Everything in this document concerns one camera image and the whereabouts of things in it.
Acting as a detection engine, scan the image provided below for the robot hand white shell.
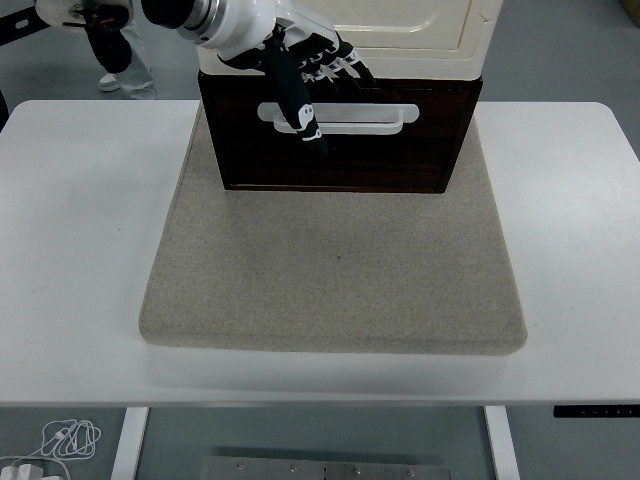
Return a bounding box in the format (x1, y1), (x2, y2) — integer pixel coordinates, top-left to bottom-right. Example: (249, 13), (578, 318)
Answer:
(197, 0), (377, 159)

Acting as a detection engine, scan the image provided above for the white drawer handle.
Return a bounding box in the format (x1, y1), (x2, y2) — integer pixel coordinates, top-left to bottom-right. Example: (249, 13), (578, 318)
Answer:
(257, 102), (420, 137)

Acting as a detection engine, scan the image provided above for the dark wood drawer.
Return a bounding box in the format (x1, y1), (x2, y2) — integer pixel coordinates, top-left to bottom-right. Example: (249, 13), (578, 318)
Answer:
(208, 82), (475, 141)

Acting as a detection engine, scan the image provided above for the cream cabinet door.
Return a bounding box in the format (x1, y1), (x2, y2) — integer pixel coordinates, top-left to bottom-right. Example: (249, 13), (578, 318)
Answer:
(298, 0), (475, 51)

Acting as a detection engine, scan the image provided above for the cream plastic cabinet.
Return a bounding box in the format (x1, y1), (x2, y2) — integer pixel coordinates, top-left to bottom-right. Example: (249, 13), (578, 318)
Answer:
(196, 0), (503, 83)

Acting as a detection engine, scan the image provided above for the person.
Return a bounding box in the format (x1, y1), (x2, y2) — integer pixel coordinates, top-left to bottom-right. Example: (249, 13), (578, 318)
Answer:
(97, 19), (157, 100)

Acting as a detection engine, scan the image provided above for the grey fabric mat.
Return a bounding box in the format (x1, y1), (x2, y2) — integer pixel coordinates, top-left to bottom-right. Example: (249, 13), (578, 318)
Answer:
(138, 102), (530, 355)

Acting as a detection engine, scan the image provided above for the white table leg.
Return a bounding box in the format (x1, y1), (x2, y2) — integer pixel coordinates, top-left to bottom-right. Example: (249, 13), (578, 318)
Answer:
(483, 405), (521, 480)
(110, 407), (150, 480)

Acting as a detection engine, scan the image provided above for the grey metal plate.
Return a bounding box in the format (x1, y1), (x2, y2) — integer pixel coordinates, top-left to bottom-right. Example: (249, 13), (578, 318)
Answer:
(199, 455), (454, 480)

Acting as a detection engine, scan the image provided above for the white power adapter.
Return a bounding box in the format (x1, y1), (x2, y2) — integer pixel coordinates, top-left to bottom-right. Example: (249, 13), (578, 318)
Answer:
(2, 462), (45, 480)

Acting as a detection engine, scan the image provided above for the black table control panel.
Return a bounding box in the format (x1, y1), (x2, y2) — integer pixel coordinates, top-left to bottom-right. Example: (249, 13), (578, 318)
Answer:
(553, 405), (640, 419)

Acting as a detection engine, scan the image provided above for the white cable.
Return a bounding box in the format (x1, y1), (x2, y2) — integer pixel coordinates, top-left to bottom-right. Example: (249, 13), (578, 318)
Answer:
(0, 418), (103, 480)

